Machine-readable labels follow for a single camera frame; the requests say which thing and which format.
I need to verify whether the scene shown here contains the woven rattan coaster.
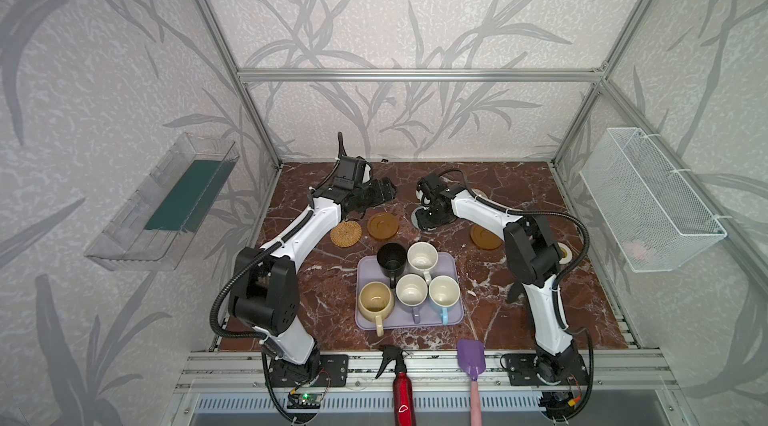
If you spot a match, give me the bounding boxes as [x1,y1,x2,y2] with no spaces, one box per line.
[330,221,362,248]

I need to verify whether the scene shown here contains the black cup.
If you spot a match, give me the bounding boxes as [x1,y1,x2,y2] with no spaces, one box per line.
[376,243,407,289]

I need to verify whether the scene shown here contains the blue woven coaster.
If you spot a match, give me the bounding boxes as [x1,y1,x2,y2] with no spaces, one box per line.
[410,208,420,229]

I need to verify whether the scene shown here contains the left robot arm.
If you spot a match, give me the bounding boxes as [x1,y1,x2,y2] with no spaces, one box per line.
[209,133,397,385]

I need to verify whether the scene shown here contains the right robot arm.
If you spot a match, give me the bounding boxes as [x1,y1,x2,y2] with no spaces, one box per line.
[414,170,590,385]

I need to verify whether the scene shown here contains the left brown wooden coaster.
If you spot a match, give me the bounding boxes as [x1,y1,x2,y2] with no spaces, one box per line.
[367,212,399,241]

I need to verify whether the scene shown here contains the brown wooden coaster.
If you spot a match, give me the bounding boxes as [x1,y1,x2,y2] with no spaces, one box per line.
[470,225,503,251]
[367,212,399,241]

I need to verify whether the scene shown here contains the right brown wooden coaster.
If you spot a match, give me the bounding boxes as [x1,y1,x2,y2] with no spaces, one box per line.
[470,225,503,251]

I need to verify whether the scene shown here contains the white speckled mug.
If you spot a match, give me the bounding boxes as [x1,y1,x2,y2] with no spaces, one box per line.
[407,242,439,285]

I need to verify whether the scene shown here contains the white blue mug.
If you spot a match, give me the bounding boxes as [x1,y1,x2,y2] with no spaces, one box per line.
[429,276,461,326]

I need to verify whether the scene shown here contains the beige ceramic mug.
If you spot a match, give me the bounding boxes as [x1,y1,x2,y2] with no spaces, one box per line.
[357,282,395,337]

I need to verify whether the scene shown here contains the lilac plastic tray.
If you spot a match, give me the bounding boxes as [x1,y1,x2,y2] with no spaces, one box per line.
[356,252,464,336]

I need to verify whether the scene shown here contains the white tape roll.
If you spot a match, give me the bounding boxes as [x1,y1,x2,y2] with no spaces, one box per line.
[557,242,573,265]

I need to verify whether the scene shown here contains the pink item in basket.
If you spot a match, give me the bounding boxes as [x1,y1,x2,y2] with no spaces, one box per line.
[622,240,653,262]

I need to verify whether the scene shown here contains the red spray bottle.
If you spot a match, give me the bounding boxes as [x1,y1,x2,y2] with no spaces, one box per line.
[375,345,417,426]

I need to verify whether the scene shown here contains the green-lit circuit board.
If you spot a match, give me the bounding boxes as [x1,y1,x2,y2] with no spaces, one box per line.
[287,390,325,410]

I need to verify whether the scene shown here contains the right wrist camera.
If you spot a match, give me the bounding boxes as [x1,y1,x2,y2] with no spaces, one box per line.
[416,173,449,207]

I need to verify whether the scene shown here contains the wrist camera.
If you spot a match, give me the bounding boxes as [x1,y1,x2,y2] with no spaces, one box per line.
[332,156,371,191]
[416,173,449,207]

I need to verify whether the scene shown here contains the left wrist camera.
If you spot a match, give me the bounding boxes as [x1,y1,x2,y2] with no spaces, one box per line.
[332,156,371,191]

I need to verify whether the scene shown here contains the white grey-handled mug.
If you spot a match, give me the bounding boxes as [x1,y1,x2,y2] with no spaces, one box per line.
[395,274,428,324]

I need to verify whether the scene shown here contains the purple pink-handled scoop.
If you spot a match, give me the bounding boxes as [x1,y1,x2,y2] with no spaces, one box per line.
[457,339,486,426]

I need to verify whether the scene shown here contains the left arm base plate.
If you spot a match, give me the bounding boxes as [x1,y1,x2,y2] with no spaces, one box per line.
[267,354,350,388]

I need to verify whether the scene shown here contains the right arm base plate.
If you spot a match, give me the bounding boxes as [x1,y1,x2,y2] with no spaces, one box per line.
[500,353,589,387]

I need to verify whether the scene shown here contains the white wire basket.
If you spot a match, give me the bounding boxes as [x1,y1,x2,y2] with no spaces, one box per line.
[580,128,727,273]

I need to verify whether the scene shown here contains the clear wall shelf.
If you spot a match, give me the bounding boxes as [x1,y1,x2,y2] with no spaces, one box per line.
[84,133,240,272]

